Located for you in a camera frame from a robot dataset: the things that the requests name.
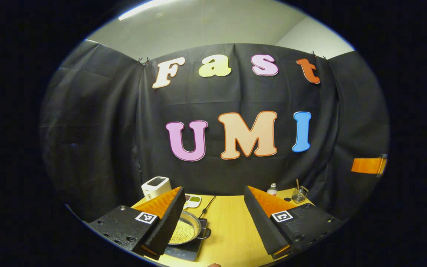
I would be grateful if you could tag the black backdrop cloth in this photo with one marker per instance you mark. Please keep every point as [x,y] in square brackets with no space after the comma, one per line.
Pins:
[106,129]

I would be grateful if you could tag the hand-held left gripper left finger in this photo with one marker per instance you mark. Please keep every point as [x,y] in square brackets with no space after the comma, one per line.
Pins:
[169,222]

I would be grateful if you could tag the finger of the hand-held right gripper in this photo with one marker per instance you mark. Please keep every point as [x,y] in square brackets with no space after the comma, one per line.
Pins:
[367,165]

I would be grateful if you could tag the pile of yellow soybeans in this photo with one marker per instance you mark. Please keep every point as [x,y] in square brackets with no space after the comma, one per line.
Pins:
[182,233]

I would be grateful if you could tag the small clear bottle white label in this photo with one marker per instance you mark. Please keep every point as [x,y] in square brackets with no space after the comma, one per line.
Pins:
[272,191]

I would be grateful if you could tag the white divided dish of beans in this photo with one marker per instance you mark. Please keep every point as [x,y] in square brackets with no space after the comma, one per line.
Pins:
[194,202]

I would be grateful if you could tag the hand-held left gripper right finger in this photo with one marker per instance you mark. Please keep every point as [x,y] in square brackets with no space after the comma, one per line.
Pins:
[263,228]

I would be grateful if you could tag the black induction cooktop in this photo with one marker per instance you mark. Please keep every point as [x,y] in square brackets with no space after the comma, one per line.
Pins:
[187,252]

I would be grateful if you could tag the white toaster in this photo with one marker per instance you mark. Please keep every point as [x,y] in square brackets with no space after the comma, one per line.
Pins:
[156,187]

